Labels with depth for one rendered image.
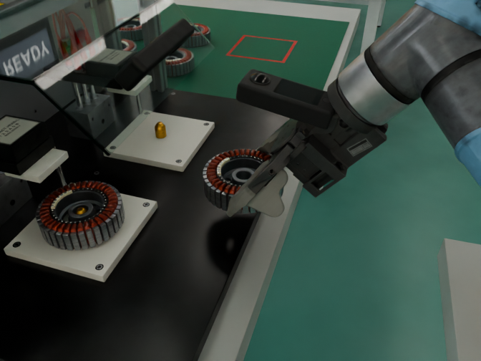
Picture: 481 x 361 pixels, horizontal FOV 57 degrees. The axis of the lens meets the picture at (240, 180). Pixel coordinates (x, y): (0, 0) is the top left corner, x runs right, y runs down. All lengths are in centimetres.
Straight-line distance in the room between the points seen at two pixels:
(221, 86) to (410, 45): 66
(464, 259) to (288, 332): 85
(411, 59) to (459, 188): 171
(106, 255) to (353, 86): 37
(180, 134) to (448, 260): 48
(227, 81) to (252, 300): 63
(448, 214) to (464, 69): 157
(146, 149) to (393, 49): 47
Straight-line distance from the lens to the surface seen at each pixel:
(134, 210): 66
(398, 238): 181
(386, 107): 48
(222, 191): 58
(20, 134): 61
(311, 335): 146
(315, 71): 114
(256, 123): 87
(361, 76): 48
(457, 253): 70
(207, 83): 107
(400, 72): 47
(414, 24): 47
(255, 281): 60
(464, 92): 43
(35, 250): 65
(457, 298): 65
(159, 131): 81
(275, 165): 52
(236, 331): 56
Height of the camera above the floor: 121
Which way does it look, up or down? 38 degrees down
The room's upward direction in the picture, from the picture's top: straight up
